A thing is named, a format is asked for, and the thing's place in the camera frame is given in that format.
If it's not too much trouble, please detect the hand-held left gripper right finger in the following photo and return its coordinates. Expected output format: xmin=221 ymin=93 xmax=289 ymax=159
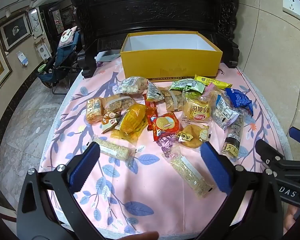
xmin=195 ymin=141 xmax=289 ymax=240

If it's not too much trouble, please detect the framed dark painting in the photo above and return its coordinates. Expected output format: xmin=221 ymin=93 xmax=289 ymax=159
xmin=0 ymin=12 xmax=33 ymax=52

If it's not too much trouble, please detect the clear nut packet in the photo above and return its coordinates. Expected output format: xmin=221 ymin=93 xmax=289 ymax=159
xmin=115 ymin=77 xmax=148 ymax=95

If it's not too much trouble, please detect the hanging white scroll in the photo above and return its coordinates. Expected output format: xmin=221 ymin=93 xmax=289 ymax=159
xmin=34 ymin=37 xmax=50 ymax=62

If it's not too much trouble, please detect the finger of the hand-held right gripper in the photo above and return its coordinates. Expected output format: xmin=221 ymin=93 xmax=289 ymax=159
xmin=289 ymin=127 xmax=300 ymax=146
xmin=255 ymin=139 xmax=285 ymax=166

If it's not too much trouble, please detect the clear white candy packet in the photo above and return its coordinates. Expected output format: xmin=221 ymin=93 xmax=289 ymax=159
xmin=212 ymin=95 xmax=241 ymax=130

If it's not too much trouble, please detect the white wall dispenser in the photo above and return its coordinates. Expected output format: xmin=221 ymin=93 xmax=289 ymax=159
xmin=17 ymin=51 xmax=29 ymax=67

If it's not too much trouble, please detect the person's left hand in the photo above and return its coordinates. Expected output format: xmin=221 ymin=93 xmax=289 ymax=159
xmin=124 ymin=231 xmax=160 ymax=240

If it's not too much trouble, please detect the white paper sheet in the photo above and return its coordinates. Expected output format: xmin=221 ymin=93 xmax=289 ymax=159
xmin=95 ymin=51 xmax=122 ymax=63

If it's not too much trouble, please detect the orange rice cracker packet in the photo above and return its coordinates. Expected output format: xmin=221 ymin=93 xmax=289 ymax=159
xmin=86 ymin=97 xmax=104 ymax=125

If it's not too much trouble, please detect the red biscuit packet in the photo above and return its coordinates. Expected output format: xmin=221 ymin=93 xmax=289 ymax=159
xmin=147 ymin=112 xmax=182 ymax=143

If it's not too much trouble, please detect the brown cracker packet white band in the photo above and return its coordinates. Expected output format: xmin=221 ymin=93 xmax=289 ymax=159
xmin=101 ymin=94 xmax=135 ymax=113
xmin=162 ymin=87 xmax=184 ymax=113

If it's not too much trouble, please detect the clear packet with white label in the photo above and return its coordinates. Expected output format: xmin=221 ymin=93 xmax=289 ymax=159
xmin=146 ymin=80 xmax=165 ymax=102

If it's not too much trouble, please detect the pink floral blanket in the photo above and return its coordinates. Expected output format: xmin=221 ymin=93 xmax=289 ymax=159
xmin=39 ymin=52 xmax=293 ymax=238

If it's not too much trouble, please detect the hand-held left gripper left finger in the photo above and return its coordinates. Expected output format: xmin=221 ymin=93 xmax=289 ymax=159
xmin=16 ymin=141 xmax=108 ymax=240

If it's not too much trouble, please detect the blue folding chair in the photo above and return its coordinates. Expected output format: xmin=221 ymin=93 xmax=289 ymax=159
xmin=37 ymin=26 xmax=82 ymax=95

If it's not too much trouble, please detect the white wall socket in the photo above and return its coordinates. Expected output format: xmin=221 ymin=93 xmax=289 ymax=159
xmin=282 ymin=0 xmax=300 ymax=14

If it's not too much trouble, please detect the green snack packet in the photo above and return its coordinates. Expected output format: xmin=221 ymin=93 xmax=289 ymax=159
xmin=169 ymin=79 xmax=205 ymax=93

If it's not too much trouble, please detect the small framed red flower painting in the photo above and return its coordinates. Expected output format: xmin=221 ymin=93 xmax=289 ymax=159
xmin=50 ymin=9 xmax=64 ymax=34

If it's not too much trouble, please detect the carved dark wooden chair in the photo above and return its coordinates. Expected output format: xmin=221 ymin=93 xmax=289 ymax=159
xmin=69 ymin=0 xmax=240 ymax=79

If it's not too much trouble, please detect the person's right forearm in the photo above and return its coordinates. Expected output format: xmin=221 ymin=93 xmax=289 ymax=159
xmin=283 ymin=206 xmax=299 ymax=234

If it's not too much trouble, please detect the pink printed cushion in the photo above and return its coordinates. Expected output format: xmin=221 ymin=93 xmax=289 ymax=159
xmin=57 ymin=26 xmax=78 ymax=48

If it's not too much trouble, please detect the round cake clear packet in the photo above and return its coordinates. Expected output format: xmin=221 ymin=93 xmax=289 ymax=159
xmin=176 ymin=124 xmax=211 ymax=150

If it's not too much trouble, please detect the clear cereal bar packet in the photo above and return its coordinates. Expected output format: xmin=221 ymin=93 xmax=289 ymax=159
xmin=91 ymin=135 xmax=137 ymax=168
xmin=162 ymin=147 xmax=215 ymax=200

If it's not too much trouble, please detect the small red packet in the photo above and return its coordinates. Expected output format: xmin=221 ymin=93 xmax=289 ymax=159
xmin=144 ymin=94 xmax=158 ymax=108

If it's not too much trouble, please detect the yellow cardboard box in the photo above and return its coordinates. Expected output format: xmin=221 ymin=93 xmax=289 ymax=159
xmin=120 ymin=31 xmax=223 ymax=82

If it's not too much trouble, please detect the small brown candy packet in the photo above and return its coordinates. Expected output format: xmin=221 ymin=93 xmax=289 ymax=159
xmin=101 ymin=111 xmax=122 ymax=124
xmin=101 ymin=119 xmax=125 ymax=133

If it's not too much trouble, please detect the yellow bar packet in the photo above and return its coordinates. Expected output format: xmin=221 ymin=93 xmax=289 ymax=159
xmin=194 ymin=74 xmax=233 ymax=89

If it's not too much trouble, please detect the yellow small bread packet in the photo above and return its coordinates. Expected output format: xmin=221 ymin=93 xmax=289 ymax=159
xmin=182 ymin=92 xmax=218 ymax=123

